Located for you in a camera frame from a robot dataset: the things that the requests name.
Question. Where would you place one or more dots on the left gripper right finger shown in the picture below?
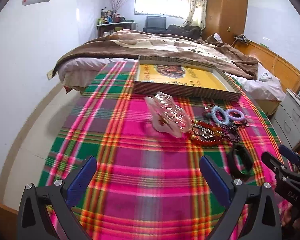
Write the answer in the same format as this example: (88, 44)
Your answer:
(263, 219)

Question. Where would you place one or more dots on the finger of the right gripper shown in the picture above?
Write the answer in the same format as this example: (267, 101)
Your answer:
(289, 154)
(273, 164)

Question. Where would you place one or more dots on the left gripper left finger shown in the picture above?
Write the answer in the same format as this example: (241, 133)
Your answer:
(33, 220)

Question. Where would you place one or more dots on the black wristband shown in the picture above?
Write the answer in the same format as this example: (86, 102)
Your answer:
(241, 153)

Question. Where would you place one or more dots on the clear pink hair claw clip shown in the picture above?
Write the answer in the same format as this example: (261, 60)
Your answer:
(167, 116)

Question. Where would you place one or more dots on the right hand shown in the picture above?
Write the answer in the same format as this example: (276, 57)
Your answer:
(291, 223)

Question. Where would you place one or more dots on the white drawer nightstand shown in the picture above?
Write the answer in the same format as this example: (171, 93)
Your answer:
(286, 120)

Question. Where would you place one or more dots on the wooden headboard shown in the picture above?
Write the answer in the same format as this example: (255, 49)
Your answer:
(288, 75)

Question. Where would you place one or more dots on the pink green plaid cloth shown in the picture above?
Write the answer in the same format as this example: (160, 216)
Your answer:
(148, 184)

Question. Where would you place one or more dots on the striped yellow cardboard box tray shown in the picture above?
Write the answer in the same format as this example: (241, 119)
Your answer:
(181, 77)

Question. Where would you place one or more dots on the dark clothes pile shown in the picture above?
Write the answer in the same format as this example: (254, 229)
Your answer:
(193, 32)

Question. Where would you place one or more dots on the pink floral bed sheet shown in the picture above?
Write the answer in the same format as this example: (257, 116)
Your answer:
(81, 71)

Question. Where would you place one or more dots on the wooden wardrobe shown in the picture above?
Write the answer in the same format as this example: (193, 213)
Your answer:
(225, 17)

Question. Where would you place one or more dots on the brown paw print blanket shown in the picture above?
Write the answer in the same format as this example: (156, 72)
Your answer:
(130, 44)

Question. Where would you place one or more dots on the black office chair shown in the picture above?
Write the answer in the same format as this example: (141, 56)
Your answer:
(155, 25)

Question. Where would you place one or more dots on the patterned window curtain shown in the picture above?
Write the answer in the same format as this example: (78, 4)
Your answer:
(196, 13)

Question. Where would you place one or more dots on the wooden side desk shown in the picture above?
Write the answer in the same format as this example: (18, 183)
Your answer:
(113, 27)

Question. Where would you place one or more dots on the dried branch bouquet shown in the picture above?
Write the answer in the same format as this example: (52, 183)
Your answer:
(116, 5)

